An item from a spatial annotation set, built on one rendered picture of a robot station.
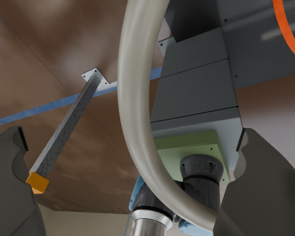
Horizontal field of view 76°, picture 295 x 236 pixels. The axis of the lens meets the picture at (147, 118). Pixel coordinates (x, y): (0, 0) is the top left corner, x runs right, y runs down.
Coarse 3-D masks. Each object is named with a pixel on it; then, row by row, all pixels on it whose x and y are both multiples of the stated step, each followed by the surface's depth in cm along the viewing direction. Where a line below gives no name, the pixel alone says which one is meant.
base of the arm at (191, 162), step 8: (184, 160) 83; (192, 160) 80; (200, 160) 78; (208, 160) 78; (216, 160) 79; (184, 168) 81; (192, 168) 78; (200, 168) 77; (208, 168) 77; (216, 168) 78; (184, 176) 80; (192, 176) 76; (200, 176) 75; (208, 176) 75; (216, 176) 77
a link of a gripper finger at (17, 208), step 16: (16, 128) 10; (0, 144) 9; (16, 144) 10; (0, 160) 8; (16, 160) 8; (0, 176) 7; (16, 176) 7; (0, 192) 7; (16, 192) 7; (32, 192) 7; (0, 208) 6; (16, 208) 6; (32, 208) 6; (0, 224) 6; (16, 224) 6; (32, 224) 6
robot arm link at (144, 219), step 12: (144, 192) 69; (132, 204) 69; (144, 204) 66; (156, 204) 65; (132, 216) 68; (144, 216) 64; (156, 216) 63; (168, 216) 64; (144, 228) 61; (156, 228) 61; (168, 228) 66
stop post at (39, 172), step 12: (96, 72) 173; (96, 84) 174; (108, 84) 182; (84, 96) 158; (72, 108) 149; (84, 108) 155; (72, 120) 142; (60, 132) 131; (48, 144) 127; (60, 144) 129; (48, 156) 120; (36, 168) 113; (48, 168) 118; (36, 180) 108; (48, 180) 114; (36, 192) 111
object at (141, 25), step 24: (144, 0) 13; (168, 0) 14; (144, 24) 14; (120, 48) 15; (144, 48) 15; (120, 72) 16; (144, 72) 16; (120, 96) 17; (144, 96) 17; (120, 120) 19; (144, 120) 18; (144, 144) 19; (144, 168) 21; (168, 192) 23; (192, 216) 25; (216, 216) 27
